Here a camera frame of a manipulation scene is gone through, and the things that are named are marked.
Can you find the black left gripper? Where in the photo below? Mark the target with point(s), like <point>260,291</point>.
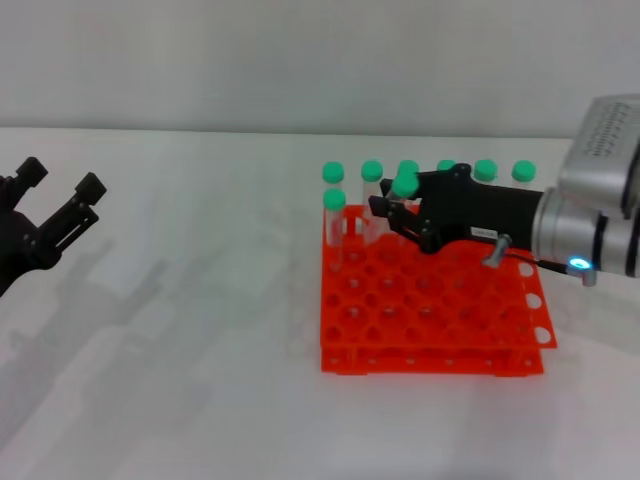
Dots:
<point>22,250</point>

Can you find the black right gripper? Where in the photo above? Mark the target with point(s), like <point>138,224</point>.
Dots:
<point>470,210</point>

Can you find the clear test tube green cap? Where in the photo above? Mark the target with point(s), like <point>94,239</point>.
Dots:
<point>485,170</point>
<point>372,171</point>
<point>334,199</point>
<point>523,171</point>
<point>407,165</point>
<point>446,165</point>
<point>333,172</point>
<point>405,185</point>

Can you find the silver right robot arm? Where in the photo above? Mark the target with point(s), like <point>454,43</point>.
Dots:
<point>565,235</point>

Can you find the orange test tube rack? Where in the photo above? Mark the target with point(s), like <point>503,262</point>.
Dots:
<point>475,367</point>

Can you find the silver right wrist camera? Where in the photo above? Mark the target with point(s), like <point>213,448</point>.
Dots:
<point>605,150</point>

